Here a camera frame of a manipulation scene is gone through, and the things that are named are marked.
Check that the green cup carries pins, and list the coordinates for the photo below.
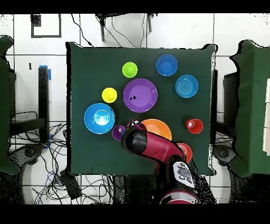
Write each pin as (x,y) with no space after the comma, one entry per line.
(129,69)

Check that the small orange bowl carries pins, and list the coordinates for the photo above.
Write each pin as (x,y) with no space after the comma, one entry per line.
(187,151)

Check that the black chair base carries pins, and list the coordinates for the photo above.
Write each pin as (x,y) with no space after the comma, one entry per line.
(223,153)
(28,152)

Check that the purple bowl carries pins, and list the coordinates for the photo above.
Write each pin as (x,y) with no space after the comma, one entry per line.
(140,90)

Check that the dark blue bowl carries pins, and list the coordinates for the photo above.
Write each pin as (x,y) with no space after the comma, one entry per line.
(166,65)

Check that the large yellow-orange bowl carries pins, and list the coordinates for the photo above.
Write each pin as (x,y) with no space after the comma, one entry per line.
(158,129)

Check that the black square floor frame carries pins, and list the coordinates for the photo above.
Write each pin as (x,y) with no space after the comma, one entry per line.
(35,20)

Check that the blue tape strip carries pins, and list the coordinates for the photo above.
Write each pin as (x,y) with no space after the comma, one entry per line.
(49,74)

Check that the black tripod stand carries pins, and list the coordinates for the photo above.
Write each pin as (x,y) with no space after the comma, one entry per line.
(102,31)

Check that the purple cup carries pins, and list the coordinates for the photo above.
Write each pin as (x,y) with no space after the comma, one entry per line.
(117,133)

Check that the yellow cup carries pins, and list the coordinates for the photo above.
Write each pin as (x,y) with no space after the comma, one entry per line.
(109,95)

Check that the flat-bottomed light blue bowl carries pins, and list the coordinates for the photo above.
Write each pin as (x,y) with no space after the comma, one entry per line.
(186,86)

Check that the orange cup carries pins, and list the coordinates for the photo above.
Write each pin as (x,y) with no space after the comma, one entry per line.
(194,126)

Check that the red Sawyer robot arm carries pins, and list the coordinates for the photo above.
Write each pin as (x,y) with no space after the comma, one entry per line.
(160,148)

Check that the black power strip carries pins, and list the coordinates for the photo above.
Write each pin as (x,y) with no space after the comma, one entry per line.
(70,186)

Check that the black table frame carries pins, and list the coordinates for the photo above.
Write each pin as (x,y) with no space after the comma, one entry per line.
(43,101)

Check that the large light blue bowl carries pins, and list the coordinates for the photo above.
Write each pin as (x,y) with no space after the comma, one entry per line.
(90,124)

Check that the dark green tablecloth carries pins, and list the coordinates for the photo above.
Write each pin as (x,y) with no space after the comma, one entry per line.
(95,158)

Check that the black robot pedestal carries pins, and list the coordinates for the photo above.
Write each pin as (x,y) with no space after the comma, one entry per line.
(135,190)

